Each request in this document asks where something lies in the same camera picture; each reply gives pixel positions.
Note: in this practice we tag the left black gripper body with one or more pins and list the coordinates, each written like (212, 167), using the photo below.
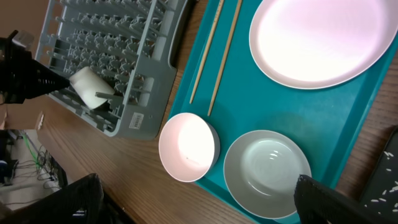
(16, 66)

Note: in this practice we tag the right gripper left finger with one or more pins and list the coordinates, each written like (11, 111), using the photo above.
(79, 202)

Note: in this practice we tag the grey bowl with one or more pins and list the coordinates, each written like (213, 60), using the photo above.
(261, 170)

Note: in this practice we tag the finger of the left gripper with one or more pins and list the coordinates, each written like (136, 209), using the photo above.
(41, 80)

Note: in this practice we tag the small pink saucer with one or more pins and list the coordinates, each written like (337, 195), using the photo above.
(188, 147)

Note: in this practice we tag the large white plate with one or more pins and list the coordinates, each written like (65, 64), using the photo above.
(310, 44)

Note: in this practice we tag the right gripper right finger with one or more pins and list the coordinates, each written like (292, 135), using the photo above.
(318, 204)

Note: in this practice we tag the black tray with rice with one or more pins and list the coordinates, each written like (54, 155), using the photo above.
(380, 193)

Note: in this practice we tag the grey plastic dish rack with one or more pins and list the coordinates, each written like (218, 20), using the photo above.
(130, 44)

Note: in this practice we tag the wooden chopstick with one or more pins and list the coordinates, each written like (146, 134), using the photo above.
(225, 56)
(206, 49)

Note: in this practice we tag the white cup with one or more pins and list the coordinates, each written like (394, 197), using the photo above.
(87, 83)

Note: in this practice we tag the teal serving tray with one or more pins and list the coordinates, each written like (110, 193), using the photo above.
(324, 123)

